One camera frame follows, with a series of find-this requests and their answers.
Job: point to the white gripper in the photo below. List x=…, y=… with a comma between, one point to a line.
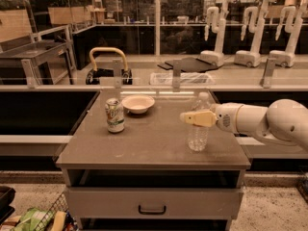
x=225, y=117

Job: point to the clear plastic water bottle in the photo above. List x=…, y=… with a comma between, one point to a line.
x=198, y=136

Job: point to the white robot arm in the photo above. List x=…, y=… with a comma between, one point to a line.
x=284, y=121

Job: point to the grey counter cabinet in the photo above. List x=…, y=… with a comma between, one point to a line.
x=150, y=153

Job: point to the black floor mat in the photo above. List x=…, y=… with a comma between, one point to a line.
x=189, y=64

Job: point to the clear plastic tray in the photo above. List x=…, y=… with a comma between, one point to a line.
x=191, y=78

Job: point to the white paper bowl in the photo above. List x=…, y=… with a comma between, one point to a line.
x=138, y=104

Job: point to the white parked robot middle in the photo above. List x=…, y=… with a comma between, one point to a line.
x=254, y=22

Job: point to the white parked robot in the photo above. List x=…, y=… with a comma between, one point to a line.
x=291, y=21
x=216, y=23
x=254, y=22

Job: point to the green white soda can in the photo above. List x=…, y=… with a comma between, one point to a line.
x=115, y=115

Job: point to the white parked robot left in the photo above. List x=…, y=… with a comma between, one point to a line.
x=216, y=23

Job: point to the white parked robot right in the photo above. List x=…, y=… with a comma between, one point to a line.
x=291, y=21

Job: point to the yellow item in basket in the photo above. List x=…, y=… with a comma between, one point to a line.
x=59, y=221

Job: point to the grey metal table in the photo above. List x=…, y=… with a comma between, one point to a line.
x=45, y=62

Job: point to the green snack bag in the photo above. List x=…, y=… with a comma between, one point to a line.
x=34, y=220

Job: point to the black bin stack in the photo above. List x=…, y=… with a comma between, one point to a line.
x=7, y=195

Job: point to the grey drawer with black handle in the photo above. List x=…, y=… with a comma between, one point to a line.
x=154, y=203

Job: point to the wire basket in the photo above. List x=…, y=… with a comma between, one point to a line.
x=60, y=204

